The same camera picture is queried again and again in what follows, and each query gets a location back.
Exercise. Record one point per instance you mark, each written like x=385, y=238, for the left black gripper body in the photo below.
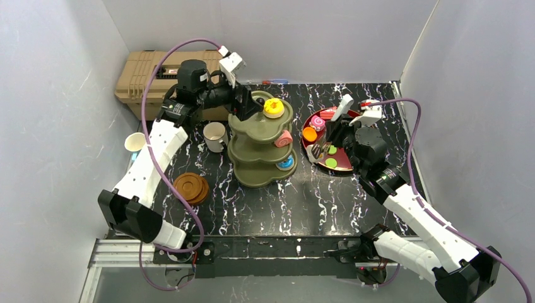
x=241, y=100

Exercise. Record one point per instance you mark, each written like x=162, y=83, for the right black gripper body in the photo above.
x=334, y=136

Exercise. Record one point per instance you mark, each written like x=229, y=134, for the yellow frosted donut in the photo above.
x=273, y=108

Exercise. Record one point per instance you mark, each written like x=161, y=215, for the white handled metal tongs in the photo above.
x=335, y=127

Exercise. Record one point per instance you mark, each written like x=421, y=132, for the green three-tier dessert stand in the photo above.
x=252, y=151

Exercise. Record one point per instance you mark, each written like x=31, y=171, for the white cream cake piece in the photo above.
x=314, y=153

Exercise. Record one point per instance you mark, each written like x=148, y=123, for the blue frosted donut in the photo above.
x=287, y=164

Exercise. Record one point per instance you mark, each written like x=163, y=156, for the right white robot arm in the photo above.
x=459, y=271

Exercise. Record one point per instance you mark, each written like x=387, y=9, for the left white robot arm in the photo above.
x=127, y=208

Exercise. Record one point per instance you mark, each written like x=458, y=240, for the dark red round tray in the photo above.
x=343, y=161

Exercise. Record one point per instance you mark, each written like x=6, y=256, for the green macaron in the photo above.
x=332, y=163
x=332, y=150

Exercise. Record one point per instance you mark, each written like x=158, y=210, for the red blue pen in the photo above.
x=275, y=82

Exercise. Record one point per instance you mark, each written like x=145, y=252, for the red layered cake slice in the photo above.
x=328, y=113

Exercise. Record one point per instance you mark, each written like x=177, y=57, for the pink swirl roll cake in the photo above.
x=317, y=123

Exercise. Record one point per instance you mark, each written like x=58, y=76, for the orange tart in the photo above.
x=309, y=134

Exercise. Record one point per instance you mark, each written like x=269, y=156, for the tan plastic toolbox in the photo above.
x=139, y=67

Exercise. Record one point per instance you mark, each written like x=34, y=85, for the blue mug cream interior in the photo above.
x=134, y=144

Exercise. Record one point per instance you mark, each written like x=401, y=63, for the brown wooden coaster stack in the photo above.
x=192, y=187

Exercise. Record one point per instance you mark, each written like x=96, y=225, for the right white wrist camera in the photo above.
x=371, y=113

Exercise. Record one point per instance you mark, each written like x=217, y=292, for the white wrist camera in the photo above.
x=229, y=64
x=371, y=113

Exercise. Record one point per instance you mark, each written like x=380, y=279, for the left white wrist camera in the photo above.
x=229, y=64

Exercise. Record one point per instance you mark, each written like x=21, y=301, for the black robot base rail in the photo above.
x=238, y=255

